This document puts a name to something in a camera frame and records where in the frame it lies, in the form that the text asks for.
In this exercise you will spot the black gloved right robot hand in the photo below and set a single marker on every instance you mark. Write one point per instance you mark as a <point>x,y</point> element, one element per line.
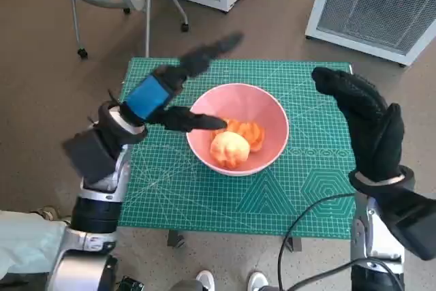
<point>371,127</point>

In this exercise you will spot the striped oblong toy bread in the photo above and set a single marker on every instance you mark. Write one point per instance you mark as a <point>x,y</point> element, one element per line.
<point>255,134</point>

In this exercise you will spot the pink bowl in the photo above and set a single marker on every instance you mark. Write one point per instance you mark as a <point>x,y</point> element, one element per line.
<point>238,100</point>

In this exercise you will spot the round toy bread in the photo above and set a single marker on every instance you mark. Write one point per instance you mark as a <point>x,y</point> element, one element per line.
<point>230,149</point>

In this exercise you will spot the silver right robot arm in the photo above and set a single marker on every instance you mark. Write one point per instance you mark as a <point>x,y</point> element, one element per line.
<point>374,236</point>

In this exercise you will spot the large white mesh cabinet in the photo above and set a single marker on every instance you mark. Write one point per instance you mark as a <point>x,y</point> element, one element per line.
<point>371,8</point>

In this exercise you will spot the green cutting mat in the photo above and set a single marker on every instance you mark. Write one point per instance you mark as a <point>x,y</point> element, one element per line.
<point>211,202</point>

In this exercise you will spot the person's foot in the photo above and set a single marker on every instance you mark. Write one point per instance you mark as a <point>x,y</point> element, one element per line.
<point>205,280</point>
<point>257,280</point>

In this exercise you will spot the grey metal pole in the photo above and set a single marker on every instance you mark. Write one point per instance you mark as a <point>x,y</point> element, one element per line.
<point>148,15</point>

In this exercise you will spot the small black device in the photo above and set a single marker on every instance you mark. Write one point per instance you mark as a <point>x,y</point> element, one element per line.
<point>131,284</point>

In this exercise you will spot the person's leg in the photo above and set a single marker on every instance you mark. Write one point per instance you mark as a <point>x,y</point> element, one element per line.
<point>24,243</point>

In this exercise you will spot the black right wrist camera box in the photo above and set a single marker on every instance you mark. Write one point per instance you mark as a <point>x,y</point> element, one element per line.
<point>415,226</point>

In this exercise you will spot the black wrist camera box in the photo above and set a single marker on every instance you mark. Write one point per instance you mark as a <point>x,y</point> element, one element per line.
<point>415,226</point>
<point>90,158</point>

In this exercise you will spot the black table bracket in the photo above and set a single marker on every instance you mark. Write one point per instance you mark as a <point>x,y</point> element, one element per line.
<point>293,244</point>
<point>176,238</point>

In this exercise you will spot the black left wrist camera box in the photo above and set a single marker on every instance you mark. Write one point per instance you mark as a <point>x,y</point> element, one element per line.
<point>90,158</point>

